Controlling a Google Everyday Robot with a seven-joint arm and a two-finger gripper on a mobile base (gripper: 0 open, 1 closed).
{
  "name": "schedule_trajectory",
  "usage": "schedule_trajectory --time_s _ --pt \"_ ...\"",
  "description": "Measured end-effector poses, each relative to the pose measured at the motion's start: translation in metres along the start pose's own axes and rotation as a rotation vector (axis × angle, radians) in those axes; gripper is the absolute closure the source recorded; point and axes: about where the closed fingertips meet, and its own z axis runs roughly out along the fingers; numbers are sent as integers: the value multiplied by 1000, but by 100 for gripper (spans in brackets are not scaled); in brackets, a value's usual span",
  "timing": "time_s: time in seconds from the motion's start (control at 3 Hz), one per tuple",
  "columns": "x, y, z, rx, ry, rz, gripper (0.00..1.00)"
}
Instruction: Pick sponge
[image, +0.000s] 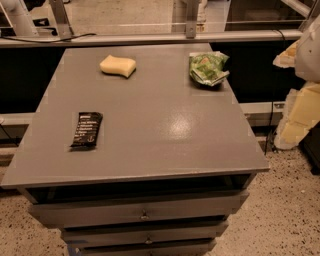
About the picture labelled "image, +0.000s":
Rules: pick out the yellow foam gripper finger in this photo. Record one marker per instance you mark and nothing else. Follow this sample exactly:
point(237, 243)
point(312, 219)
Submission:
point(286, 59)
point(300, 114)

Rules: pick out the top grey drawer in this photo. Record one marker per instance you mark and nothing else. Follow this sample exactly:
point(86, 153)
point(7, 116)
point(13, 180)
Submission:
point(141, 209)

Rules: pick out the grey drawer cabinet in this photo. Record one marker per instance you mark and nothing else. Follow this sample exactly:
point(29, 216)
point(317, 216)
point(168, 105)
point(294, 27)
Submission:
point(160, 134)

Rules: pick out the black snack bar wrapper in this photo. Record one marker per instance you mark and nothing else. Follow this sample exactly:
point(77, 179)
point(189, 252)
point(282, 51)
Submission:
point(87, 130)

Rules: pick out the grey drawer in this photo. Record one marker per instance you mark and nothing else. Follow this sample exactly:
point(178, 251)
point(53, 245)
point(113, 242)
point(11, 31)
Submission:
point(144, 233)
point(141, 209)
point(168, 248)

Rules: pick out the grey metal rail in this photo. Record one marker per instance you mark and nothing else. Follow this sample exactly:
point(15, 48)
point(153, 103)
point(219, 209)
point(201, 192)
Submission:
point(153, 39)

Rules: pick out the green crumpled snack bag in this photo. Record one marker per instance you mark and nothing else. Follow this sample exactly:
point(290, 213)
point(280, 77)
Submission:
point(206, 68)

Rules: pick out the bottom grey drawer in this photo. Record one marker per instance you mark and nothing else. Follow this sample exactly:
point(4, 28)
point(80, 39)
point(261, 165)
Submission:
point(168, 248)

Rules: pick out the grey robot base left background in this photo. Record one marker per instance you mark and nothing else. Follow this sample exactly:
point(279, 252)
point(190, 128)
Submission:
point(16, 19)

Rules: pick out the yellow sponge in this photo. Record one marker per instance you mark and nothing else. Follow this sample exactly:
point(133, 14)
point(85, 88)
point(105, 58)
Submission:
point(118, 66)

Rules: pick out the grey metal post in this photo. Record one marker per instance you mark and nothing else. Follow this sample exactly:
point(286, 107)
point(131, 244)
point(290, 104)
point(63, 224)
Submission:
point(191, 17)

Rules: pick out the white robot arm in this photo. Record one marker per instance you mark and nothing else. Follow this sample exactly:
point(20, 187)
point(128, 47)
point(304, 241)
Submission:
point(307, 60)

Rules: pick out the middle grey drawer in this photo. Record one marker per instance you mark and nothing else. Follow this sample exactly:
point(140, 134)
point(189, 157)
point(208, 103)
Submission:
point(144, 233)

